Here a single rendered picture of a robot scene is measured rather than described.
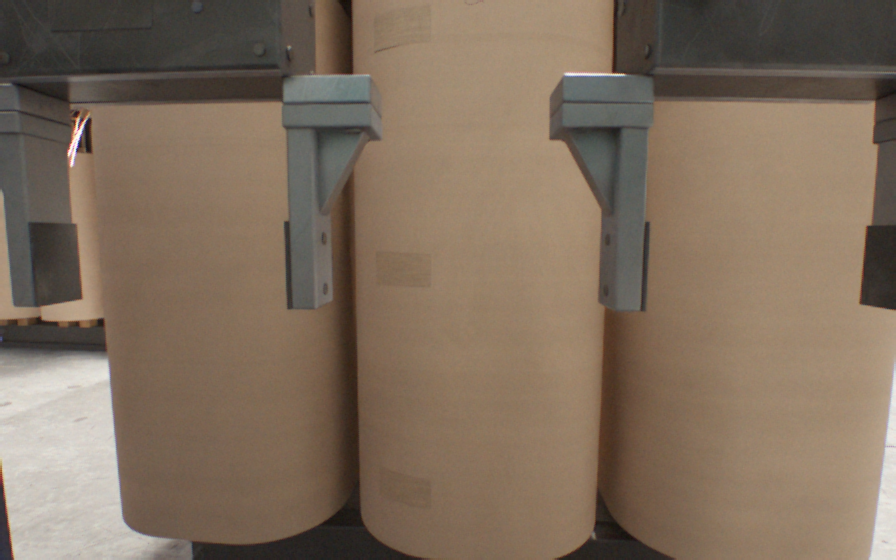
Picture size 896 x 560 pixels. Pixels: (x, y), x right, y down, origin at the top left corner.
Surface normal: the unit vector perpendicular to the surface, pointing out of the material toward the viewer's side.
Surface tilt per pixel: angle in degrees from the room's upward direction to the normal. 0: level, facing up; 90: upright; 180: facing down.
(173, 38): 90
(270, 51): 90
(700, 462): 90
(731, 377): 90
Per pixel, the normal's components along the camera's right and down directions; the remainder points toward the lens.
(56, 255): 1.00, 0.00
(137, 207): -0.08, 0.10
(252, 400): 0.26, 0.10
